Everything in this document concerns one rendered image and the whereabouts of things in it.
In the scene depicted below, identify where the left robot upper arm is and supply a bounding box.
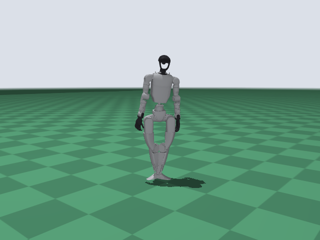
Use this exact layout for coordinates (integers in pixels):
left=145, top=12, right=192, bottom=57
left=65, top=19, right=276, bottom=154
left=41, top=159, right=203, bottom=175
left=172, top=76, right=181, bottom=102

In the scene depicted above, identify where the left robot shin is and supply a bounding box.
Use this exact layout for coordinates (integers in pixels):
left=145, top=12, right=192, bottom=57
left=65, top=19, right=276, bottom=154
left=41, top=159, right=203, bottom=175
left=157, top=148, right=169, bottom=175

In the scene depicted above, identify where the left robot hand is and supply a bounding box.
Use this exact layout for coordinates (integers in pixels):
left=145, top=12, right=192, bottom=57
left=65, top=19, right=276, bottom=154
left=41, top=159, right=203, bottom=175
left=175, top=114, right=181, bottom=132

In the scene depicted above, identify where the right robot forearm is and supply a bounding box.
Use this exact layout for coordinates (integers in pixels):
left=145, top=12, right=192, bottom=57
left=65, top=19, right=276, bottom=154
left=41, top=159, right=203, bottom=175
left=138, top=93, right=147, bottom=117

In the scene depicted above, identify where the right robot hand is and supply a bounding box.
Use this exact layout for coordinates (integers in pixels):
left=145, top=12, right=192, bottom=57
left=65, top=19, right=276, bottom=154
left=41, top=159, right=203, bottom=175
left=135, top=113, right=144, bottom=131

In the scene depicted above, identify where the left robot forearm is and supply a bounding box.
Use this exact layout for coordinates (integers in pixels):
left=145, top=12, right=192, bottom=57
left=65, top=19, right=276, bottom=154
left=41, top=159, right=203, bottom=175
left=173, top=100, right=181, bottom=118

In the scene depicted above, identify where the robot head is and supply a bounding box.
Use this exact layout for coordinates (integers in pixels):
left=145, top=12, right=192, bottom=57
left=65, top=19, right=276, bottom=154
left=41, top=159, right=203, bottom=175
left=158, top=55, right=171, bottom=75

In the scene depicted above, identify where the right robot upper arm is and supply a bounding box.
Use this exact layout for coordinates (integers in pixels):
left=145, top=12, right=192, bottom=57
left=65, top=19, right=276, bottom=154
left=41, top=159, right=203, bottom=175
left=142, top=74, right=154, bottom=100

